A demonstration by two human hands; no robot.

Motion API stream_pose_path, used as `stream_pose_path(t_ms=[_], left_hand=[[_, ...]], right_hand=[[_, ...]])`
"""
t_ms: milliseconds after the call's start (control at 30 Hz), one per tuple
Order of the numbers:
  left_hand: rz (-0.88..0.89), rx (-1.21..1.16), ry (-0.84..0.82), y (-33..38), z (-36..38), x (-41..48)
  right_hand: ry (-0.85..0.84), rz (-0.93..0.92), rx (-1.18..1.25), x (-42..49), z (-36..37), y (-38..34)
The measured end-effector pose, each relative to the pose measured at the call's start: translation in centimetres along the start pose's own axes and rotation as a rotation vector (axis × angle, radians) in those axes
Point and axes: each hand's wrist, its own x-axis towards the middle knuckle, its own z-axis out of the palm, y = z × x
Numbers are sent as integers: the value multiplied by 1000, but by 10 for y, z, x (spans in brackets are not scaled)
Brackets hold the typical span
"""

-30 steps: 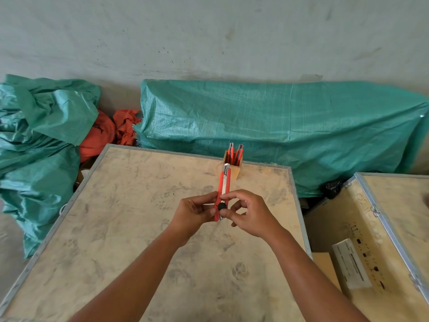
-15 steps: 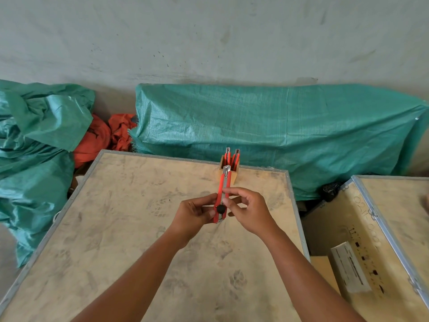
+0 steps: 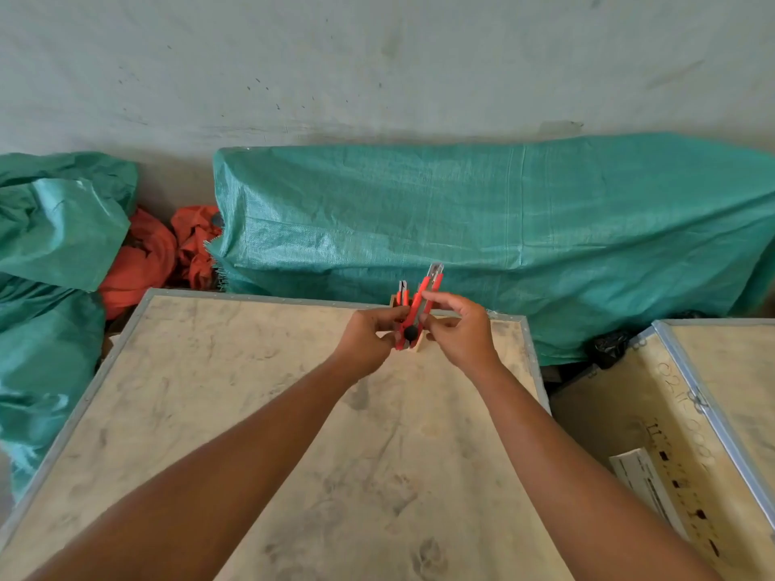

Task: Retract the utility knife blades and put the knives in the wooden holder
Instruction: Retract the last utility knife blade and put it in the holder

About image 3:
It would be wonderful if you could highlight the person's right hand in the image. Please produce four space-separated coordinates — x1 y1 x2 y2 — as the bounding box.
421 290 501 382

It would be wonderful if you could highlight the person's left hand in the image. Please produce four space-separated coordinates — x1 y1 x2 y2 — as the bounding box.
330 306 414 383

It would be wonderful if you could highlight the large red utility knife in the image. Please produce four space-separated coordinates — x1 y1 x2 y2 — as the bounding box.
395 263 445 350

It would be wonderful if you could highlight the person's right forearm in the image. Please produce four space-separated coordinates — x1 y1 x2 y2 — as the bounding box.
470 359 725 581

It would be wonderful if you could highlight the person's left forearm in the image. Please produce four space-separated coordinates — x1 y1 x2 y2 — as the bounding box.
24 354 359 581

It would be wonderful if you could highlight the large green woven tarp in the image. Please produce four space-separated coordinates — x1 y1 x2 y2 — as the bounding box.
206 132 775 367

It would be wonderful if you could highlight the plywood crate with metal edging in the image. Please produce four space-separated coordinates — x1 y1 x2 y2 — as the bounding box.
0 288 576 581

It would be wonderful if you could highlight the black plastic bag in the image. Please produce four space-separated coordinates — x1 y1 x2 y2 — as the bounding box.
590 329 634 370

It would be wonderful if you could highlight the orange cloth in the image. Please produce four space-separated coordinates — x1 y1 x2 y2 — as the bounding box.
98 205 224 322

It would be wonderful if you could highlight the white paper label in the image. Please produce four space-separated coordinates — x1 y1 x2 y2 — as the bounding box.
608 447 691 543

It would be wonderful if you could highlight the open plywood crate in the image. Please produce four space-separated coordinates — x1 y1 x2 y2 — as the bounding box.
547 318 775 581

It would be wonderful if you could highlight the crumpled green woven tarp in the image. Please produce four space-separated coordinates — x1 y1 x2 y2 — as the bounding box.
0 151 140 504

